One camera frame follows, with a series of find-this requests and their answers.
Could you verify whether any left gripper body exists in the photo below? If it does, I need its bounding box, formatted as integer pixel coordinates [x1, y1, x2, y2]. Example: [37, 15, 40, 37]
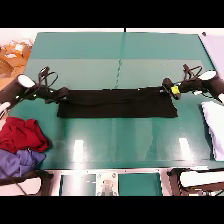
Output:
[45, 86, 70, 104]

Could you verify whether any brown cardboard box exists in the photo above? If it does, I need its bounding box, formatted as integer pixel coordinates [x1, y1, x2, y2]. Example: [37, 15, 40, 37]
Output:
[0, 39, 34, 78]

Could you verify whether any silver frame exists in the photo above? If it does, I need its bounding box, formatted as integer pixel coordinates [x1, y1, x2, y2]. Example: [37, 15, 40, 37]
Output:
[43, 166, 224, 197]

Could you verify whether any white garment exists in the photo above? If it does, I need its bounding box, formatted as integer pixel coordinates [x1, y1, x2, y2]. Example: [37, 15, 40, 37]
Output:
[201, 100, 224, 162]

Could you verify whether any black garment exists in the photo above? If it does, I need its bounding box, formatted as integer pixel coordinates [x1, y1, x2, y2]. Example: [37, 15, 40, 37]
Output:
[56, 85, 179, 120]

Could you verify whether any red garment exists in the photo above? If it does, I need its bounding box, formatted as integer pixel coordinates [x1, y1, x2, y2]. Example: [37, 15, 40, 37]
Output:
[0, 116, 52, 154]

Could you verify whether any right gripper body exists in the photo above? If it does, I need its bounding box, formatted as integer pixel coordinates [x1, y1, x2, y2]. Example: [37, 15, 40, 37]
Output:
[161, 77, 183, 101]

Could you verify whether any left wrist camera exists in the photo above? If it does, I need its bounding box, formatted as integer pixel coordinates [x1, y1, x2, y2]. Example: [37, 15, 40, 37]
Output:
[37, 65, 60, 89]

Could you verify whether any purple garment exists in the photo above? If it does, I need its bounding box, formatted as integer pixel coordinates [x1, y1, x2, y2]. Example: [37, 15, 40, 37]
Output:
[0, 148, 47, 181]

